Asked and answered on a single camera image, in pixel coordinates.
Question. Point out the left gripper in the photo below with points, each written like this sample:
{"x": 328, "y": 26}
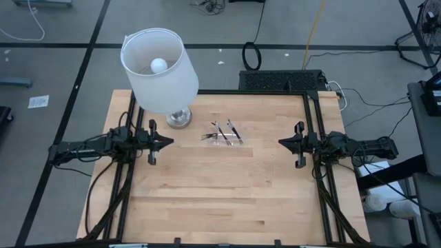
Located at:
{"x": 144, "y": 141}

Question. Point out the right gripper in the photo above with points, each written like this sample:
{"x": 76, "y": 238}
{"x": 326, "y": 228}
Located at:
{"x": 306, "y": 143}

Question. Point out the black spoolie brush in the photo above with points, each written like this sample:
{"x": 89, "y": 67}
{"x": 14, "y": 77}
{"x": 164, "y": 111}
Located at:
{"x": 223, "y": 136}

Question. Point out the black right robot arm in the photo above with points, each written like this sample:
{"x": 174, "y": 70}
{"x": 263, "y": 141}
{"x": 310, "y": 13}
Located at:
{"x": 372, "y": 148}

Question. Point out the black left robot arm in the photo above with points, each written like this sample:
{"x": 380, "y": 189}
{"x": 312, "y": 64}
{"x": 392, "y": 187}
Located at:
{"x": 82, "y": 147}

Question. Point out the white shade table lamp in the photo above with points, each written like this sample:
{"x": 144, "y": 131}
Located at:
{"x": 162, "y": 93}

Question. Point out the clear acrylic organizer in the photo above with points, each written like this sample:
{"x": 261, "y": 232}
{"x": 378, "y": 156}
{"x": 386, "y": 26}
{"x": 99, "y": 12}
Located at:
{"x": 231, "y": 142}

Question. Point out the black perforated computer case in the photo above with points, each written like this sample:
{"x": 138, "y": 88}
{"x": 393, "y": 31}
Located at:
{"x": 279, "y": 81}

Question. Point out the white light bulb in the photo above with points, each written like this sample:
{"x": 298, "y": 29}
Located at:
{"x": 158, "y": 65}

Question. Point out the white box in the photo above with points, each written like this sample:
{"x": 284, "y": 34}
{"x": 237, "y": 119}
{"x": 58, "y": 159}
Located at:
{"x": 372, "y": 168}

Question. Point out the black desk crossbar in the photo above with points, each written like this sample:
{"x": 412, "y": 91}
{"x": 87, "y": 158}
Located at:
{"x": 389, "y": 174}

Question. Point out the white paper roll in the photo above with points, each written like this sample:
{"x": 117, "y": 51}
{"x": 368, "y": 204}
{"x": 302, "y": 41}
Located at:
{"x": 404, "y": 209}
{"x": 375, "y": 203}

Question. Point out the white paper sheet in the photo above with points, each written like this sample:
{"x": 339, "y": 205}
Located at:
{"x": 38, "y": 101}

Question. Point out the grey desk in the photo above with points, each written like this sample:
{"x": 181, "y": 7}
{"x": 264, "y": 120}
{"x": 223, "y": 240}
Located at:
{"x": 427, "y": 144}

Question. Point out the black desk device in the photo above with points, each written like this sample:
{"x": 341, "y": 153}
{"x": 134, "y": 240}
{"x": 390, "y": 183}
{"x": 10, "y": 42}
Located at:
{"x": 432, "y": 103}

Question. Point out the grey table foot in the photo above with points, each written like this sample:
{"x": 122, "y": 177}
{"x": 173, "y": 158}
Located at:
{"x": 15, "y": 81}

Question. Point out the grey cart base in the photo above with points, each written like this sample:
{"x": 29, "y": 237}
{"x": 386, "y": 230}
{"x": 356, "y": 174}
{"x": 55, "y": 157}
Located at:
{"x": 41, "y": 2}

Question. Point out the black floor fan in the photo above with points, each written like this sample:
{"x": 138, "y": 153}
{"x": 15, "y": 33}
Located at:
{"x": 430, "y": 17}

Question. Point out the black aluminium table frame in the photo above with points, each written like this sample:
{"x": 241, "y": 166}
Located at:
{"x": 241, "y": 92}

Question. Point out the black table edge bracket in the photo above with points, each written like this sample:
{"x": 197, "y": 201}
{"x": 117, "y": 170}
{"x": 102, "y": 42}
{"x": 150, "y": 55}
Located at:
{"x": 277, "y": 244}
{"x": 177, "y": 242}

